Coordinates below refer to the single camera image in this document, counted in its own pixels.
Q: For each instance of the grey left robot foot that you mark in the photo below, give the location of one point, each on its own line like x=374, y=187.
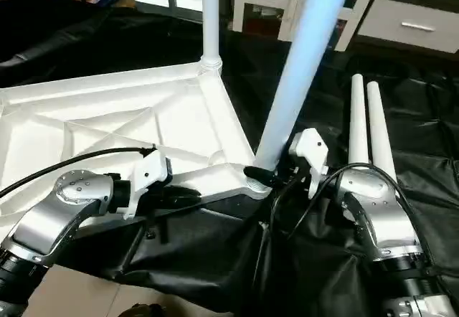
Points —
x=143, y=310

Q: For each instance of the black mat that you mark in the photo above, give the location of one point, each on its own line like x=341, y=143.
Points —
x=215, y=267

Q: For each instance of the white plastic table leg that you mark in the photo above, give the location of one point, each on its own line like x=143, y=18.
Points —
x=357, y=123
x=210, y=16
x=380, y=130
x=305, y=66

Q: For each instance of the white plastic table top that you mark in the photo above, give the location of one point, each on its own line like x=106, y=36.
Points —
x=107, y=116

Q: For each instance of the white drawer unit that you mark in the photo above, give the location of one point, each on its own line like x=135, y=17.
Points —
x=412, y=26

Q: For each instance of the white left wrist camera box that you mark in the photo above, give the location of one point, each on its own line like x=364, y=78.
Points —
x=149, y=173

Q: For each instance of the white glass door cabinet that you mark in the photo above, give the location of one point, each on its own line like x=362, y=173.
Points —
x=251, y=3

